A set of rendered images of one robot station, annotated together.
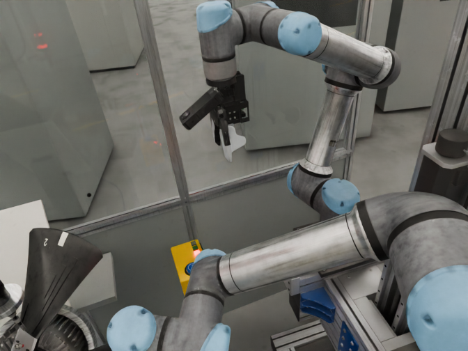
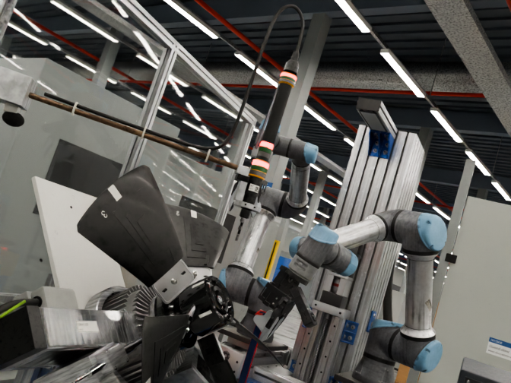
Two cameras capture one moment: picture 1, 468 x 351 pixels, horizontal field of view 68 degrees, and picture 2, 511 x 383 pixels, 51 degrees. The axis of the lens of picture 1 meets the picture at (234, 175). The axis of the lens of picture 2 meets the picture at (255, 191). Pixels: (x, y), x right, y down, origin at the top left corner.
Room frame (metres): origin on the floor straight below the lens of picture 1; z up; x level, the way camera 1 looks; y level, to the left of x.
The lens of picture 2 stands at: (-0.49, 1.45, 1.33)
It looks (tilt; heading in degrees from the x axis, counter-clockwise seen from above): 7 degrees up; 311
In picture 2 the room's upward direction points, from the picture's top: 18 degrees clockwise
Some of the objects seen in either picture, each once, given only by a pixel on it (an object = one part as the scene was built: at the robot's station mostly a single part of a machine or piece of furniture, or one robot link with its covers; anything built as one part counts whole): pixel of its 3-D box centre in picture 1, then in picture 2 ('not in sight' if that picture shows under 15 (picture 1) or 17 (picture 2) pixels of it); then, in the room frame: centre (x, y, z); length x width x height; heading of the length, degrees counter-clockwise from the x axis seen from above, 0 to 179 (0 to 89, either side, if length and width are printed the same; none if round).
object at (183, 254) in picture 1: (191, 269); not in sight; (0.78, 0.18, 1.02); 0.16 x 0.10 x 0.11; 17
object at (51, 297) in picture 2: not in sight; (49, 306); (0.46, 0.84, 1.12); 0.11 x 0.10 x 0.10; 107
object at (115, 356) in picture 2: not in sight; (112, 358); (0.31, 0.77, 1.08); 0.07 x 0.04 x 0.06; 117
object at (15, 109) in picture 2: not in sight; (14, 115); (0.76, 0.90, 1.48); 0.05 x 0.04 x 0.05; 52
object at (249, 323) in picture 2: not in sight; (258, 324); (0.82, -0.33, 1.09); 0.15 x 0.15 x 0.10
